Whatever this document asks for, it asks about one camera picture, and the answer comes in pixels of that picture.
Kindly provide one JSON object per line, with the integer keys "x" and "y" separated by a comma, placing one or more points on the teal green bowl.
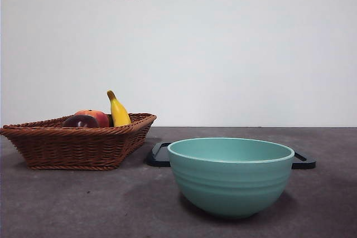
{"x": 231, "y": 188}

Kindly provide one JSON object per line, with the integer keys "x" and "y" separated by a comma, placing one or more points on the dark red plum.
{"x": 81, "y": 122}

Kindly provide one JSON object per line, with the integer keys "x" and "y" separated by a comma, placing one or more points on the dark rectangular tray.
{"x": 159, "y": 160}

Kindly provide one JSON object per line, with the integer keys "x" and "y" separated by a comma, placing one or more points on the yellow banana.
{"x": 119, "y": 112}

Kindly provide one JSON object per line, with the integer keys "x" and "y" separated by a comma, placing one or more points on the red yellow peach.
{"x": 101, "y": 118}

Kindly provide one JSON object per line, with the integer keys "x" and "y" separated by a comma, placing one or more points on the brown wicker basket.
{"x": 75, "y": 148}

